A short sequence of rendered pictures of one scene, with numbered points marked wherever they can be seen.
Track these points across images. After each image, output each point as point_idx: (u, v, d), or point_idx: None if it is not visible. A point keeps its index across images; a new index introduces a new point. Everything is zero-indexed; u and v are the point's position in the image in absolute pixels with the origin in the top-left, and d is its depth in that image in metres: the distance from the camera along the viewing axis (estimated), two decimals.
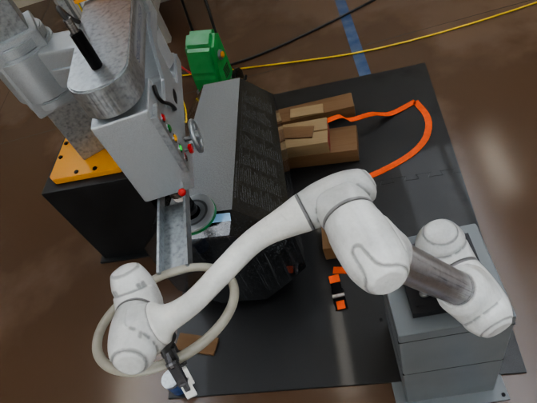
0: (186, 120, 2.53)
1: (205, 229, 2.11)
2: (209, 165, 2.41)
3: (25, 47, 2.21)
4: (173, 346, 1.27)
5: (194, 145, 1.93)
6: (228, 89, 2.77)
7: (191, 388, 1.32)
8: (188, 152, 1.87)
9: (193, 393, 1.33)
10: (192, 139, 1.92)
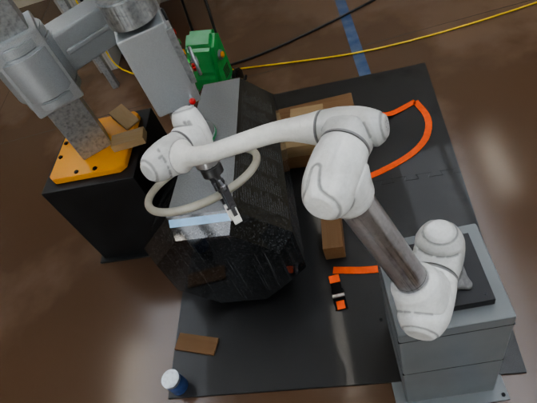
0: None
1: None
2: None
3: (25, 47, 2.21)
4: (221, 177, 1.62)
5: (196, 65, 2.29)
6: (228, 89, 2.77)
7: (237, 214, 1.67)
8: (193, 69, 2.23)
9: (240, 218, 1.68)
10: (193, 60, 2.28)
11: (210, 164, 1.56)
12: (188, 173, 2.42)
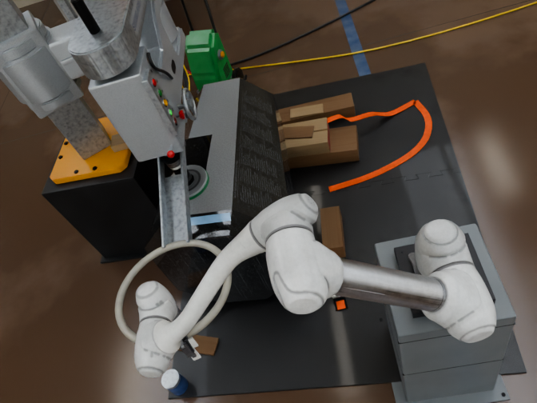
0: None
1: (205, 170, 2.39)
2: (209, 165, 2.41)
3: (25, 47, 2.21)
4: None
5: (186, 112, 2.08)
6: (228, 89, 2.77)
7: (196, 354, 1.75)
8: (180, 117, 2.03)
9: (198, 357, 1.77)
10: (184, 106, 2.07)
11: None
12: None
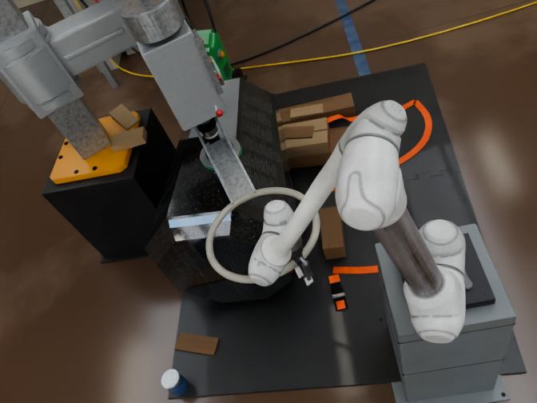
0: None
1: None
2: None
3: (25, 47, 2.21)
4: None
5: (219, 76, 2.19)
6: (228, 89, 2.77)
7: (310, 277, 1.84)
8: None
9: (312, 280, 1.85)
10: (216, 70, 2.18)
11: (296, 248, 1.67)
12: (188, 173, 2.42)
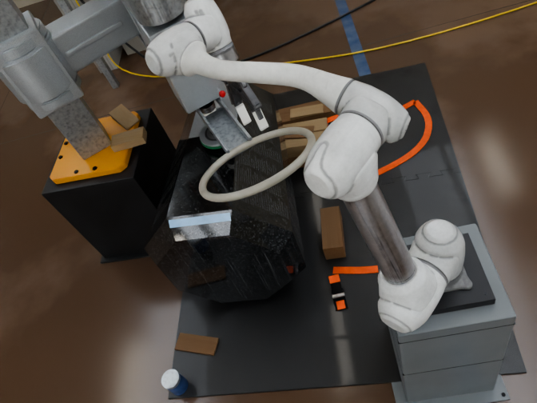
0: None
1: None
2: (209, 165, 2.41)
3: (25, 47, 2.21)
4: None
5: None
6: None
7: (263, 117, 1.48)
8: None
9: (265, 123, 1.49)
10: None
11: (228, 61, 1.41)
12: (188, 173, 2.42)
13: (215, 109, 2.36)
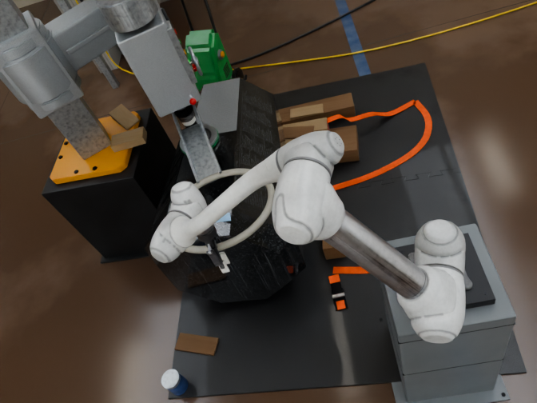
0: None
1: None
2: None
3: (25, 47, 2.21)
4: (213, 239, 1.77)
5: (196, 66, 2.29)
6: (228, 89, 2.77)
7: (225, 267, 1.86)
8: (193, 69, 2.23)
9: (227, 269, 1.87)
10: (194, 61, 2.28)
11: (200, 233, 1.71)
12: (188, 173, 2.42)
13: (193, 117, 2.41)
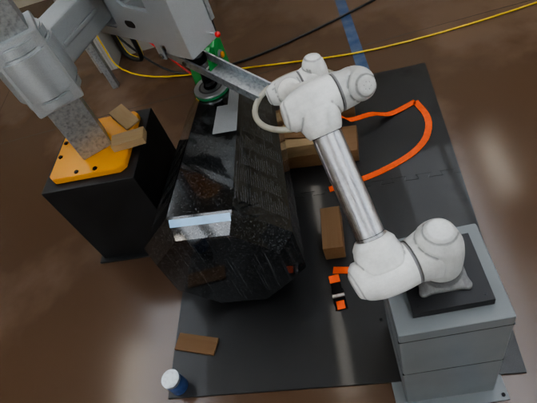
0: None
1: (198, 99, 2.78)
2: (209, 165, 2.41)
3: (25, 47, 2.21)
4: None
5: None
6: (228, 89, 2.77)
7: None
8: None
9: None
10: None
11: None
12: (188, 173, 2.42)
13: None
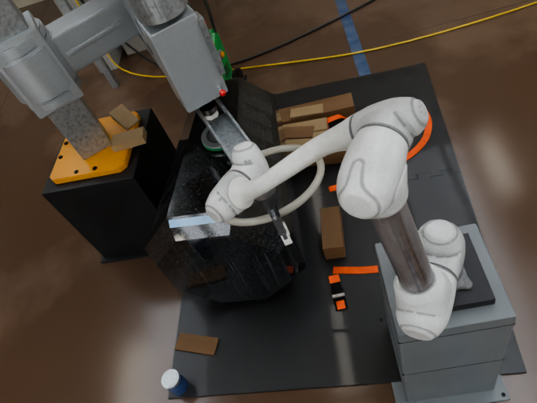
0: None
1: None
2: (209, 165, 2.41)
3: (25, 47, 2.21)
4: (276, 205, 1.69)
5: None
6: (228, 89, 2.77)
7: (288, 237, 1.76)
8: None
9: (290, 241, 1.77)
10: None
11: (264, 197, 1.62)
12: (188, 173, 2.42)
13: (216, 111, 2.38)
